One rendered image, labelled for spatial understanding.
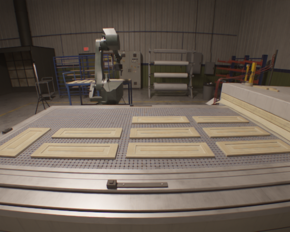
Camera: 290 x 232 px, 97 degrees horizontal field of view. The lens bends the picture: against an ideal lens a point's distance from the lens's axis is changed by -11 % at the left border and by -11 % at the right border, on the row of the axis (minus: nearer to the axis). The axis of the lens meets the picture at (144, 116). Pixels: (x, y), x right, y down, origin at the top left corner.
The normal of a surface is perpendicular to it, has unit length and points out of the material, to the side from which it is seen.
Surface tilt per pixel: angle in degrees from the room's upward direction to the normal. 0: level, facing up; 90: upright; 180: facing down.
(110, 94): 90
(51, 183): 0
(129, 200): 0
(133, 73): 90
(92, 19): 90
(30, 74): 90
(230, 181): 0
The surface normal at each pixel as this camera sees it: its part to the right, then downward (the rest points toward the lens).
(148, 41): 0.01, 0.36
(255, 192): 0.00, -0.93
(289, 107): -1.00, 0.00
